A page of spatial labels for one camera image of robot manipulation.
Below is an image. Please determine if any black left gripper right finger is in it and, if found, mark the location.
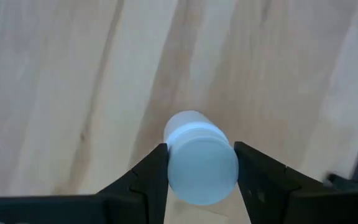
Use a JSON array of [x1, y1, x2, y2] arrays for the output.
[[233, 141, 358, 224]]

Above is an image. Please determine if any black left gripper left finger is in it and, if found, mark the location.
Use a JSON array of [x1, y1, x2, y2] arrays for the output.
[[0, 142, 170, 224]]

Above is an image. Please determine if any white plastic pill bottle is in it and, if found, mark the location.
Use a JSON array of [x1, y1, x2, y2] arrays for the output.
[[162, 110, 240, 206]]

